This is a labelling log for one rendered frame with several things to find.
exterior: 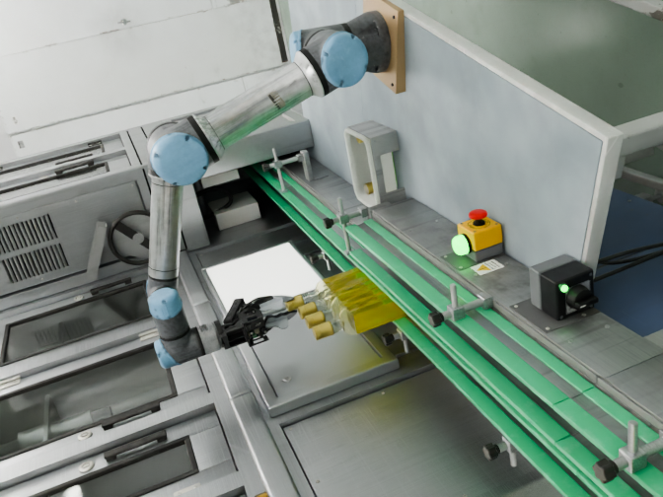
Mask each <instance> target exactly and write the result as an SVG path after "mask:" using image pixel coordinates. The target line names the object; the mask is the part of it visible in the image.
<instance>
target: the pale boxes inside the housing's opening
mask: <svg viewBox="0 0 663 497"><path fill-rule="evenodd" d="M237 178H240V177H239V173H238V169H234V170H232V171H228V172H225V173H222V174H218V175H215V176H211V177H205V178H202V179H200V180H199V181H198V182H199V183H200V185H201V186H202V188H206V187H210V186H213V185H217V184H220V183H223V182H227V181H230V180H234V179H237ZM228 201H229V197H224V198H221V199H218V200H214V201H211V202H208V203H207V204H208V208H209V211H210V213H211V212H213V213H214V216H213V217H211V218H212V219H213V221H214V222H215V224H216V226H217V227H218V229H219V230H220V231H221V230H224V229H227V228H230V227H233V226H237V225H240V224H243V223H246V222H249V221H253V220H255V219H258V218H261V216H260V212H259V208H258V203H257V201H256V200H255V199H254V198H253V197H252V196H251V195H250V194H249V193H248V192H247V191H244V192H241V193H238V194H234V195H233V203H232V204H231V206H230V207H228V208H227V209H223V210H218V209H219V208H221V207H223V206H224V205H225V204H227V203H228ZM216 210H218V211H216Z"/></svg>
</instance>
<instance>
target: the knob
mask: <svg viewBox="0 0 663 497"><path fill-rule="evenodd" d="M598 302H599V298H598V297H596V296H594V295H593V293H592V292H591V291H590V290H589V289H588V288H587V287H585V286H584V285H581V284H579V285H575V286H573V287H572V288H571V289H570V290H569V291H568V293H567V295H566V303H567V305H568V306H569V307H571V308H572V309H575V310H577V311H585V310H586V309H588V308H589V307H590V306H591V305H593V304H596V303H598Z"/></svg>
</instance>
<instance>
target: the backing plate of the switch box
mask: <svg viewBox="0 0 663 497"><path fill-rule="evenodd" d="M509 308H511V309H512V310H513V311H515V312H516V313H517V314H519V315H520V316H522V317H523V318H524V319H526V320H528V321H529V322H530V323H532V324H533V325H535V326H536V327H537V328H539V329H540V330H542V331H543V332H544V333H549V332H551V331H554V330H556V329H559V328H561V327H564V326H566V325H569V324H571V323H574V322H576V321H579V320H583V319H585V318H588V317H590V316H593V315H595V314H598V313H600V311H598V310H597V309H595V308H591V309H589V310H586V311H584V312H581V313H579V314H576V315H574V316H571V317H569V318H566V319H562V320H556V319H554V318H552V317H551V316H549V315H548V314H546V313H545V312H543V310H540V309H539V308H537V307H536V306H534V305H533V304H532V301H531V298H530V299H528V300H525V301H522V302H520V303H517V304H515V305H512V306H509Z"/></svg>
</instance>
